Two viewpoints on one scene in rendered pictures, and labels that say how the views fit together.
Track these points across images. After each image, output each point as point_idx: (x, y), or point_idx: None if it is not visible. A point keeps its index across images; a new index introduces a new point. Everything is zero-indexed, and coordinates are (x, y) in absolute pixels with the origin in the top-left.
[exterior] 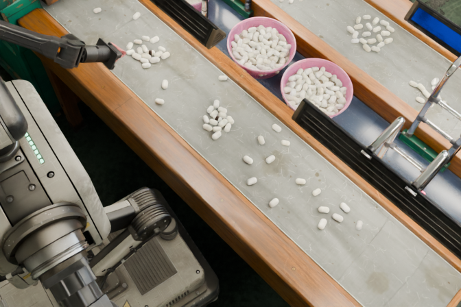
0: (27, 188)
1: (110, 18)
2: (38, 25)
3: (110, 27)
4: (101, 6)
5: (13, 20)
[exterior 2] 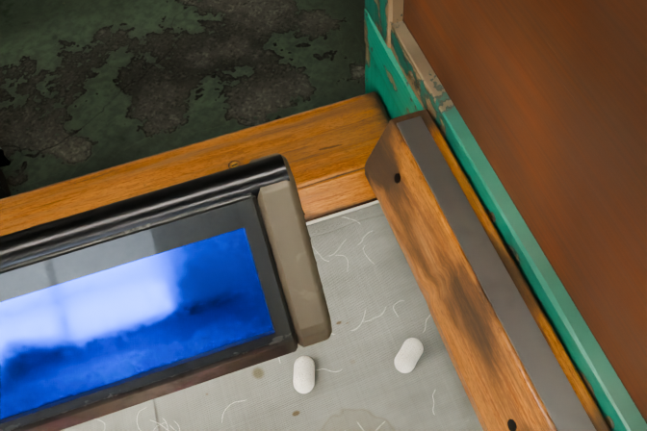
0: None
1: (241, 419)
2: (312, 139)
3: (188, 403)
4: (328, 407)
5: (375, 82)
